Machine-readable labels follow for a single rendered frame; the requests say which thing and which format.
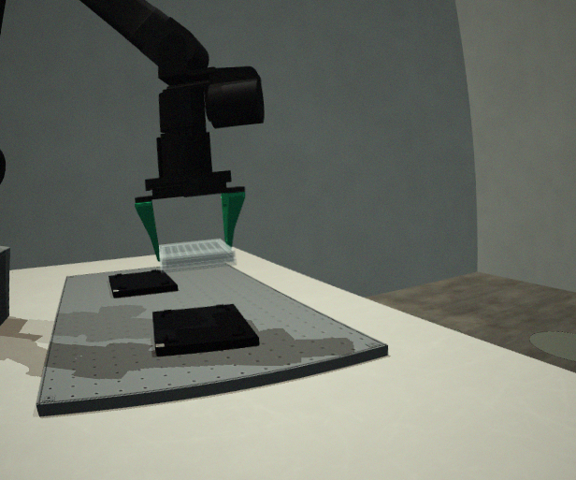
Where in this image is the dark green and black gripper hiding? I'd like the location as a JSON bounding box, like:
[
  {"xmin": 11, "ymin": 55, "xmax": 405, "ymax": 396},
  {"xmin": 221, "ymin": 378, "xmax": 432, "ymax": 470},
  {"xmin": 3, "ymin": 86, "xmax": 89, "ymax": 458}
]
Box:
[{"xmin": 135, "ymin": 127, "xmax": 245, "ymax": 262}]

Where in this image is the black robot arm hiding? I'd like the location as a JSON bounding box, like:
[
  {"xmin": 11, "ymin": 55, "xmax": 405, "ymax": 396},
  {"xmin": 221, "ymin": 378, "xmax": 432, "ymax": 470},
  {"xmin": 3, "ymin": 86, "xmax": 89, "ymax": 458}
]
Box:
[{"xmin": 80, "ymin": 0, "xmax": 265, "ymax": 137}]

